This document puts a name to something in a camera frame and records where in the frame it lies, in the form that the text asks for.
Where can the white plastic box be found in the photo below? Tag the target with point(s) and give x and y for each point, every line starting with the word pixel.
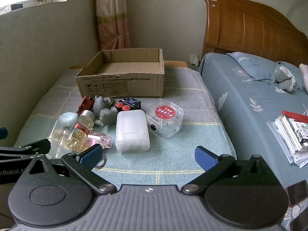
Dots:
pixel 132 132

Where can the checked blanket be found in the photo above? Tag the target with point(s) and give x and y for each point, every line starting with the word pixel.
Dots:
pixel 180 154

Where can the clear plastic box red label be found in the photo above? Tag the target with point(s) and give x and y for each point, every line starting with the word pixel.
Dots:
pixel 166 120

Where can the red toy block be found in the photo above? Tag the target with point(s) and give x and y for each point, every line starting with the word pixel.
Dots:
pixel 85 104

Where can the blue floral bed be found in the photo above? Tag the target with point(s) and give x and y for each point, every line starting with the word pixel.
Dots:
pixel 240 115

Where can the pink curtain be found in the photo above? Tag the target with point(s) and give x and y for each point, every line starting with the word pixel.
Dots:
pixel 110 16

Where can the white wall socket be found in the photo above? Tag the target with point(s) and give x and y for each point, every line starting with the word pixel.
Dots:
pixel 193 59

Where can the red plastic strip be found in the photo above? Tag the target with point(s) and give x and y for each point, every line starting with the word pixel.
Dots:
pixel 296 116

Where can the red and black round toy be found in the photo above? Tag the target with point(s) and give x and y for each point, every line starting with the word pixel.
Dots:
pixel 122 107

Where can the grey animal figurine front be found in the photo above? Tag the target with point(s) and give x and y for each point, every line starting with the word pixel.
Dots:
pixel 107 116

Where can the small glass bottle silver cap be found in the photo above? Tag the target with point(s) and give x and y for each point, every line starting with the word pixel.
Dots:
pixel 86 119

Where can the clear jar of gold clips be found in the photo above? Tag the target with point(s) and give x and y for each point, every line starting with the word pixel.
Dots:
pixel 77 139

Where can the phone with red case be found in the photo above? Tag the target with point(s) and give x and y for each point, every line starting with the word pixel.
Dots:
pixel 298 193

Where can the pink cloth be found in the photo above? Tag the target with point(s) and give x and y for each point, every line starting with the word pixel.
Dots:
pixel 304 74

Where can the cardboard box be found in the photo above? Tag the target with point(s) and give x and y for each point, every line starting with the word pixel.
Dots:
pixel 120 84

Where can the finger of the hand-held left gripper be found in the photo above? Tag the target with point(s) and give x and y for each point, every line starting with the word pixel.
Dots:
pixel 3 133
pixel 36 145

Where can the wooden headboard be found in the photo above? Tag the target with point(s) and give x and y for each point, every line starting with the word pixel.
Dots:
pixel 240 24

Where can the blue floral pillow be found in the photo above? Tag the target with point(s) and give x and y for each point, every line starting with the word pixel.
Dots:
pixel 255 67

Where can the stack of papers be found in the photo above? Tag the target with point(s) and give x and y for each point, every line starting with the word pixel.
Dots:
pixel 288 137

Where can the light blue egg toy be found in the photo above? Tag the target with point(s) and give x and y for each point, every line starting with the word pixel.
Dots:
pixel 68 119

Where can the small black box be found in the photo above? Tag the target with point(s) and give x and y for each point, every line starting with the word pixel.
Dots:
pixel 12 7

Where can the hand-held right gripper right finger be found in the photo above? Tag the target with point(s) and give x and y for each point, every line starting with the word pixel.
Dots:
pixel 204 157

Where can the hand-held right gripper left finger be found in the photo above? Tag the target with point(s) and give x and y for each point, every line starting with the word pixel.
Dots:
pixel 92 155

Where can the clear glass cup with label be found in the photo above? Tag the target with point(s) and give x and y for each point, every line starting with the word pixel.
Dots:
pixel 56 137

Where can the black cube with purple dots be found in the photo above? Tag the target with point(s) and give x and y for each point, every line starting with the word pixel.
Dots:
pixel 132 102

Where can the grey plush toy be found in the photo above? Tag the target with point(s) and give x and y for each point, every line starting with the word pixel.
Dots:
pixel 285 77

